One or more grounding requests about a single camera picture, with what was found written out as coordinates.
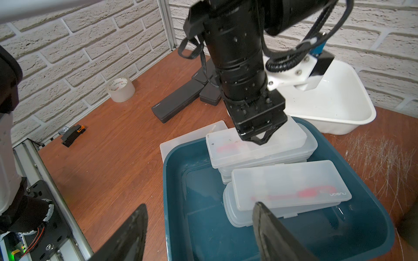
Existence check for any small black clamp part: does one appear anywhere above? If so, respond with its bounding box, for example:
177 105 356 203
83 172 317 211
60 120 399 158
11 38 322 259
61 125 86 147

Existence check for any clear tape roll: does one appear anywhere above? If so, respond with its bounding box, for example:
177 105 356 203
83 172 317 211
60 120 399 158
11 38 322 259
105 77 136 103

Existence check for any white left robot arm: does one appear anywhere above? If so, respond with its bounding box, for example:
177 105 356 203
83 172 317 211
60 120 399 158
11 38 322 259
177 1 354 145

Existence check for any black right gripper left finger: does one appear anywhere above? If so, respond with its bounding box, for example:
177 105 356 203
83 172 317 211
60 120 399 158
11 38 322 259
89 204 148 261

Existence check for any clear pencil case rounded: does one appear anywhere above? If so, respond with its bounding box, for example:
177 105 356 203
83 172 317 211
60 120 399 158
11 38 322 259
218 124 318 184
222 181 340 228

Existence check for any black pencil case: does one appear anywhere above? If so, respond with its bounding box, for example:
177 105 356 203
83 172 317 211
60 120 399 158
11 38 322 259
192 59 216 85
199 77 221 106
151 79 205 124

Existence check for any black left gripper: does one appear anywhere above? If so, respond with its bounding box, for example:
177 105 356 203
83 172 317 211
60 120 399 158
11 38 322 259
224 89 288 145

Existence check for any clear pencil case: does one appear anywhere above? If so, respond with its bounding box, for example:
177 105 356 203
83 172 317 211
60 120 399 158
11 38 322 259
206 116 307 169
231 160 352 211
160 120 228 163

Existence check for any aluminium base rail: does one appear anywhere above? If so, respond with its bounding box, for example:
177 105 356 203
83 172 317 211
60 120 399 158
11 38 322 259
1 139 93 261

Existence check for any white plastic tray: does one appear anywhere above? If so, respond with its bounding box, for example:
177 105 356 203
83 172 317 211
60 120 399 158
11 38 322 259
279 59 377 135

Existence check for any teal plastic tray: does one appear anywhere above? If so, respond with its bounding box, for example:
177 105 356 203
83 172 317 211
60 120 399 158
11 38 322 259
163 118 395 261

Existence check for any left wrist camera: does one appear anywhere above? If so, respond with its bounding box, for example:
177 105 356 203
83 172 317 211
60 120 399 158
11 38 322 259
265 43 334 91

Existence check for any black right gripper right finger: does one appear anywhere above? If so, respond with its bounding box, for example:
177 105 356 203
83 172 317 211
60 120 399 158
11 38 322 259
252 202 318 261

